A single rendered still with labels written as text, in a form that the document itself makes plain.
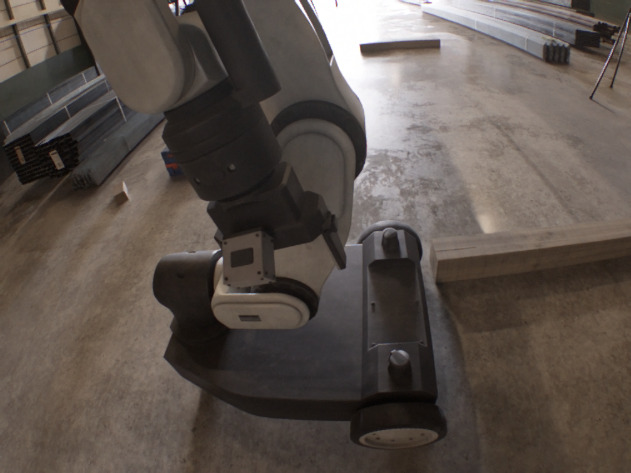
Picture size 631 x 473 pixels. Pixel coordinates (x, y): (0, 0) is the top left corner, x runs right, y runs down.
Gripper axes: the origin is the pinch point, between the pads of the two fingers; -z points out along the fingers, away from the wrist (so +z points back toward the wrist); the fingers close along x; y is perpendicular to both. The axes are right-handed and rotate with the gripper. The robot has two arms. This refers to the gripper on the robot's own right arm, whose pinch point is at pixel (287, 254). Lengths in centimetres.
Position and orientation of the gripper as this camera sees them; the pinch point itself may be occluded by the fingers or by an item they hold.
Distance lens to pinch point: 37.8
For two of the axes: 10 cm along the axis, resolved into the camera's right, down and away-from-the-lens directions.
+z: -3.6, -7.2, -5.9
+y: 0.9, -6.6, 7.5
